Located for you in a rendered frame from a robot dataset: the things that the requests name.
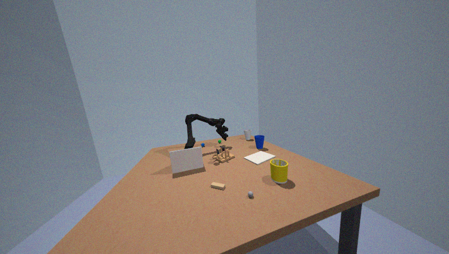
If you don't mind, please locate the yellow cup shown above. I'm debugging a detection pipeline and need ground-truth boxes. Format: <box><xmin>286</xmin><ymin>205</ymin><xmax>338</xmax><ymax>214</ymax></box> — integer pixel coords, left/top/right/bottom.
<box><xmin>270</xmin><ymin>159</ymin><xmax>288</xmax><ymax>184</ymax></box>

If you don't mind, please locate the grey paper cup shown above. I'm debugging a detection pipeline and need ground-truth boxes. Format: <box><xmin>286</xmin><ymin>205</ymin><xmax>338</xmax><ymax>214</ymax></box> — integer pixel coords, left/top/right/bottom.
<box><xmin>244</xmin><ymin>130</ymin><xmax>251</xmax><ymax>140</ymax></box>

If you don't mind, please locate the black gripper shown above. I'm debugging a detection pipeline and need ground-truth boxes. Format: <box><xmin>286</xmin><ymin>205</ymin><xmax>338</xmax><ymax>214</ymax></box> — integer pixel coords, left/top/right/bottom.
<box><xmin>216</xmin><ymin>128</ymin><xmax>228</xmax><ymax>141</ymax></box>

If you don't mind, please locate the white rectangular sheet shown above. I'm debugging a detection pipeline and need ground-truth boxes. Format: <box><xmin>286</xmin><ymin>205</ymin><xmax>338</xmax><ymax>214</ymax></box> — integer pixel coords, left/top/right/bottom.
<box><xmin>244</xmin><ymin>151</ymin><xmax>275</xmax><ymax>165</ymax></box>

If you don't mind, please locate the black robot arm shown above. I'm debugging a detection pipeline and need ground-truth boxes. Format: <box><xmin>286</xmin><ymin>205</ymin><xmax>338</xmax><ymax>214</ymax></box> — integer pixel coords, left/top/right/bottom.
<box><xmin>184</xmin><ymin>114</ymin><xmax>228</xmax><ymax>149</ymax></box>

